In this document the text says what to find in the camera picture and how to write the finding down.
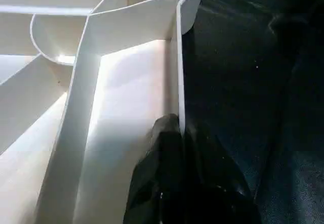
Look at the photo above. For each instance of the white plastic table top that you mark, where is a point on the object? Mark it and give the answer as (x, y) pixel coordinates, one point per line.
(76, 82)

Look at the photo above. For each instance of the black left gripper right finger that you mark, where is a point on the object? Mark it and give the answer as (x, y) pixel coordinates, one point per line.
(217, 183)

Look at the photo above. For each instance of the black mat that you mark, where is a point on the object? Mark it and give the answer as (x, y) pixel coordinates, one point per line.
(253, 72)

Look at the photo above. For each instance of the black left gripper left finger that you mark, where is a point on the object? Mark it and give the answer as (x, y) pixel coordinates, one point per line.
(157, 178)

